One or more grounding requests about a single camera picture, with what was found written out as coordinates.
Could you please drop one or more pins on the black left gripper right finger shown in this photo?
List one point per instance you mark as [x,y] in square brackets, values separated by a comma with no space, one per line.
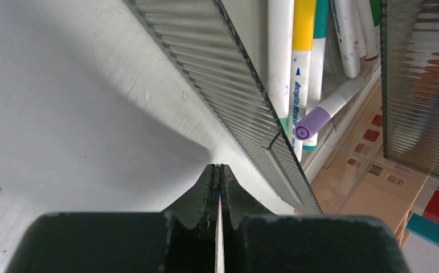
[257,240]

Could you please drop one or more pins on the teal blue folder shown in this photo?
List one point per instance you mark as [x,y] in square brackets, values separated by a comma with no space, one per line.
[424,228]

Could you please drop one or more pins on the white marker green tip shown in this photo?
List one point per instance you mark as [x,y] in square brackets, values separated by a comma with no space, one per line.
[280,30]

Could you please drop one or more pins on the clear grey drawer organizer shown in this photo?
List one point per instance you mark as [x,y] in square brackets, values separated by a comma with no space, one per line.
[200,39]

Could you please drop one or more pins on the white marker green cap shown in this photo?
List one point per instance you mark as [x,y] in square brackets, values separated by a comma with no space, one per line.
[375,10]

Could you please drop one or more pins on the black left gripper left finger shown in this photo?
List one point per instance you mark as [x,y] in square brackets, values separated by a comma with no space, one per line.
[180,238]

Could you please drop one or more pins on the white marker teal cap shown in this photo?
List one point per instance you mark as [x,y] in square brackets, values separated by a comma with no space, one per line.
[317,55]

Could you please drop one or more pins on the thin white pen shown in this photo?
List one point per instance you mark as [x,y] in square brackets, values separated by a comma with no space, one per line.
[345,19]

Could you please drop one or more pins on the white marker yellow cap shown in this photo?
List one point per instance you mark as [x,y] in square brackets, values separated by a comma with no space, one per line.
[302,43]

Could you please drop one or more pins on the peach plastic file rack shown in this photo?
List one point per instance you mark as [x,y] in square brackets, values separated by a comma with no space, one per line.
[357,179]

